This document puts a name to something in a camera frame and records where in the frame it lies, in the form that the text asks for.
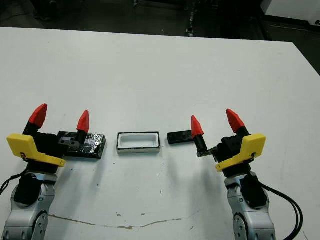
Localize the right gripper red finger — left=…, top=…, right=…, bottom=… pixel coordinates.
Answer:
left=190, top=115, right=208, bottom=153
left=225, top=108, right=251, bottom=139

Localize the black shiny box lid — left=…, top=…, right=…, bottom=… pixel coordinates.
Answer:
left=57, top=131, right=108, bottom=160

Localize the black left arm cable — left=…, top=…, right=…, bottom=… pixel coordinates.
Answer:
left=0, top=173, right=27, bottom=197

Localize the black camera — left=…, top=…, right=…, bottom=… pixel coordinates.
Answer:
left=166, top=129, right=199, bottom=145

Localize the white cabinet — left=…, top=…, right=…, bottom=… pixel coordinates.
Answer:
left=264, top=0, right=320, bottom=26

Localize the white-lined camera box base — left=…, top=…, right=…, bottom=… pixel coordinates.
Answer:
left=116, top=130, right=161, bottom=154

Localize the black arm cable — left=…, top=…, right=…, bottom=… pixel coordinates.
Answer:
left=259, top=183, right=305, bottom=240
left=0, top=173, right=27, bottom=197

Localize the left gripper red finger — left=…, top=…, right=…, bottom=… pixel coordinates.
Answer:
left=22, top=103, right=49, bottom=137
left=75, top=109, right=90, bottom=148

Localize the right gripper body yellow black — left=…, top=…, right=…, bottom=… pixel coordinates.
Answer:
left=196, top=133, right=266, bottom=179

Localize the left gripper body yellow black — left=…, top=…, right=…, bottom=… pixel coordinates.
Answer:
left=6, top=131, right=81, bottom=176

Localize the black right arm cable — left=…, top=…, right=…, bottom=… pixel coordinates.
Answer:
left=259, top=183, right=305, bottom=240

